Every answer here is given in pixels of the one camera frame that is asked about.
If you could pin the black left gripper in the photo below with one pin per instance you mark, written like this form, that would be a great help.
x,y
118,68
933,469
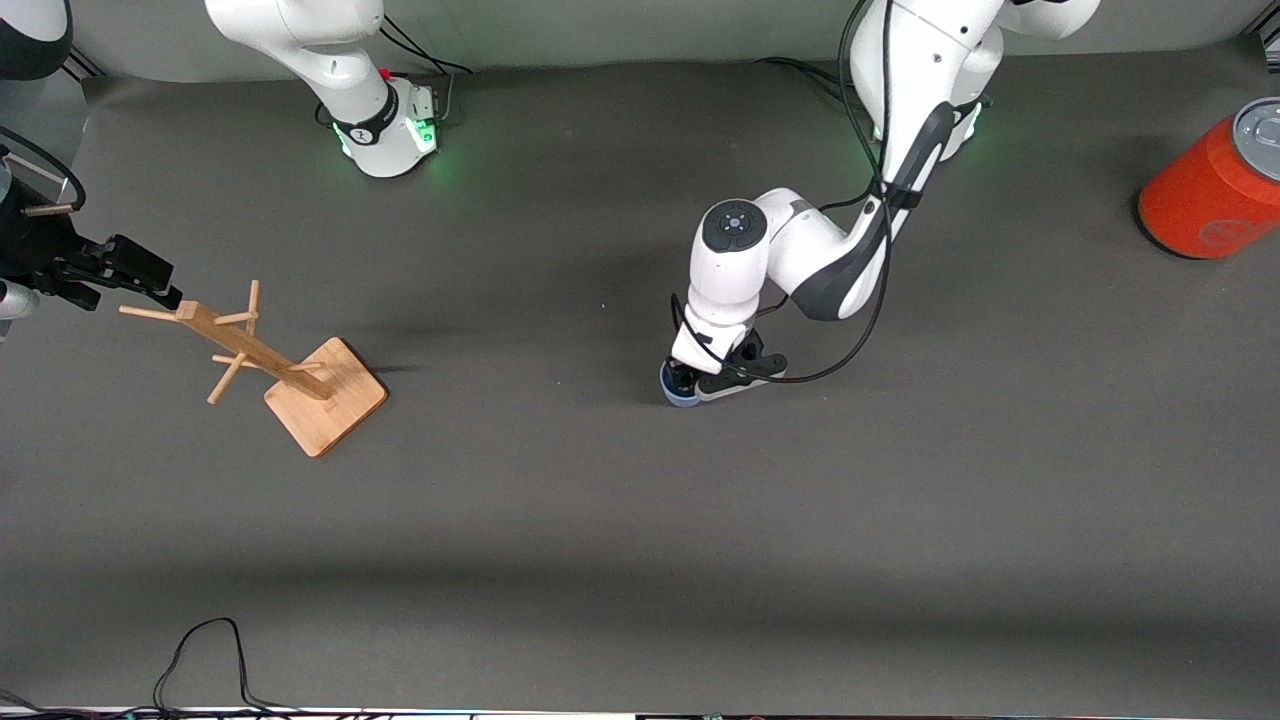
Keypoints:
x,y
683,377

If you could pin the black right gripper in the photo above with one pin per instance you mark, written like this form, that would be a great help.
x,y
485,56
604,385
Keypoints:
x,y
32,243

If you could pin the light blue cup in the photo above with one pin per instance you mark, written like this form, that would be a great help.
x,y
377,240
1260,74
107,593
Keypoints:
x,y
680,399

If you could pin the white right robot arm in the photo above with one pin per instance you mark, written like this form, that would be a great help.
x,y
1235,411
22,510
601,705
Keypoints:
x,y
340,60

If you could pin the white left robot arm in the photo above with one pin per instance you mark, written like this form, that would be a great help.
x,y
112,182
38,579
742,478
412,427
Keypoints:
x,y
900,90

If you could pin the wooden cup tree stand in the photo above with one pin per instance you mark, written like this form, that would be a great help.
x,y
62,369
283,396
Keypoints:
x,y
325,405

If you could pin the small tan peg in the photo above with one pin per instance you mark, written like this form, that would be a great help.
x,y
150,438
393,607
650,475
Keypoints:
x,y
48,210

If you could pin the orange drink can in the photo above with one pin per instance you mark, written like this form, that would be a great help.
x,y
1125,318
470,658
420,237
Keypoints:
x,y
1210,190

